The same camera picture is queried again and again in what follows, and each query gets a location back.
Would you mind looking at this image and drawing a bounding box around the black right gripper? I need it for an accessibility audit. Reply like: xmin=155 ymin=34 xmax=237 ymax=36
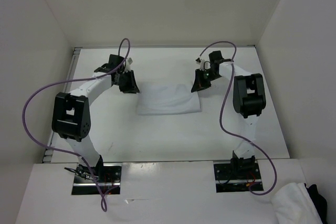
xmin=192 ymin=68 xmax=221 ymax=92

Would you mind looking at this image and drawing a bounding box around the white skirt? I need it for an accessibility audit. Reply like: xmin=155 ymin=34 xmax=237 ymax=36
xmin=137 ymin=82 xmax=201 ymax=115

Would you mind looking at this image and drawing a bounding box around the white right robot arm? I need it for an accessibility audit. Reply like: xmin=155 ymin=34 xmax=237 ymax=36
xmin=191 ymin=50 xmax=266 ymax=178

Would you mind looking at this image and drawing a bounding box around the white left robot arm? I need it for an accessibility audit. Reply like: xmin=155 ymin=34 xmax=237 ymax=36
xmin=51 ymin=54 xmax=140 ymax=182

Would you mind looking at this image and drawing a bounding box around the white cloth pile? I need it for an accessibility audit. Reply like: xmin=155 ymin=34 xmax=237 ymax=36
xmin=271 ymin=183 xmax=322 ymax=224

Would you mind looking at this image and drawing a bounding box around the black cloth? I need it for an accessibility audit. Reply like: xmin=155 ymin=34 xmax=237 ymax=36
xmin=306 ymin=184 xmax=328 ymax=224

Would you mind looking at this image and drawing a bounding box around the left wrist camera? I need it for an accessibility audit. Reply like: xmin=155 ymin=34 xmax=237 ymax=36
xmin=123 ymin=58 xmax=133 ymax=72

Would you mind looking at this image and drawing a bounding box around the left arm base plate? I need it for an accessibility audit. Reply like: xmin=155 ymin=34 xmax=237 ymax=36
xmin=65 ymin=163 xmax=122 ymax=196

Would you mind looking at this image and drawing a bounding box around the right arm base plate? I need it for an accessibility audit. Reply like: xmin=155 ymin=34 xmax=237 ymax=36
xmin=213 ymin=161 xmax=264 ymax=193

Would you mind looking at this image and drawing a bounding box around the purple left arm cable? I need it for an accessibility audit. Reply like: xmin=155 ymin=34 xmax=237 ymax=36
xmin=22 ymin=37 xmax=131 ymax=213

